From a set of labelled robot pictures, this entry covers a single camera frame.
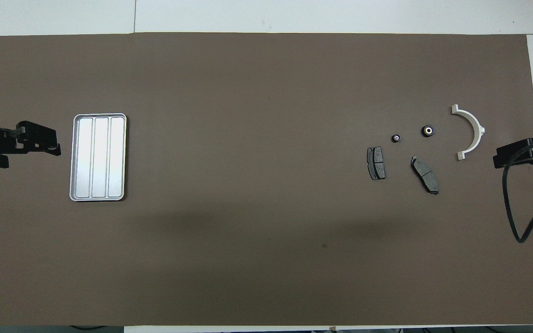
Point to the large black bearing gear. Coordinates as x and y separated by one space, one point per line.
428 131

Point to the brown table mat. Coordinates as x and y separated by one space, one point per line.
248 185

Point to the rectangular dark grey brake pad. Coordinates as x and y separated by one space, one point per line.
377 162

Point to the curved dark grey brake pad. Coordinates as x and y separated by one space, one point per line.
426 175

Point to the silver metal tray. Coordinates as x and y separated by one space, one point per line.
100 157

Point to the small black bearing gear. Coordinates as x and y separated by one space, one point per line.
396 138

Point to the white semicircular bracket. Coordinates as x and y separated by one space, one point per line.
480 131

